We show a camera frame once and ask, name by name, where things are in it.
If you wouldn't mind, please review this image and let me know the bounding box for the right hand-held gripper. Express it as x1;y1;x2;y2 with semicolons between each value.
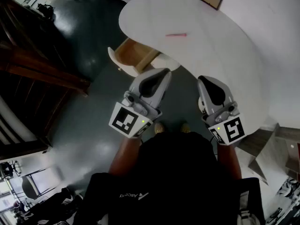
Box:
197;75;246;146

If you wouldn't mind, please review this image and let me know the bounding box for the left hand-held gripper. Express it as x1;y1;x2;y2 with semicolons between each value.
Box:
108;67;173;139

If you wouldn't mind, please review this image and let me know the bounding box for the person's left forearm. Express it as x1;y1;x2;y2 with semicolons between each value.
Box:
108;136;143;177

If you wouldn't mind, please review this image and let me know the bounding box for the person's right forearm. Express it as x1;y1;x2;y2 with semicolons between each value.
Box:
217;142;242;180

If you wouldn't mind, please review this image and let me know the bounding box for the white ribbed table leg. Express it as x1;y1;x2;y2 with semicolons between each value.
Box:
151;53;181;72

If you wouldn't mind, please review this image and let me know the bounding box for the person's left shoe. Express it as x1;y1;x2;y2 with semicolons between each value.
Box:
154;122;166;134

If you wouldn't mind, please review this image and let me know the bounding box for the grey wood-grain cabinet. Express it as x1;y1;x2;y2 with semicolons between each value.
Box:
237;122;300;185

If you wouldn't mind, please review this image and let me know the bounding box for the person's black clothing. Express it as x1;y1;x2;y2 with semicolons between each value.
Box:
76;130;267;225

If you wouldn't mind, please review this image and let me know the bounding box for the dark wooden staircase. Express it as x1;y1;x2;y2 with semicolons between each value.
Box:
0;0;91;160

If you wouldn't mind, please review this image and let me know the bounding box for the black office chair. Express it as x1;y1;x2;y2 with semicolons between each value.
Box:
37;3;55;21

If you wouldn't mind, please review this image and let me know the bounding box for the black and white patterned item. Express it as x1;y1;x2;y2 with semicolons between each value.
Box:
266;176;300;225

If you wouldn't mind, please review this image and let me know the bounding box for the white curved railing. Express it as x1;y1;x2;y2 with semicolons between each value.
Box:
0;95;38;145

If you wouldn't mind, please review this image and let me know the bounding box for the black bag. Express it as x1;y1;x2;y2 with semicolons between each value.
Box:
22;186;84;225

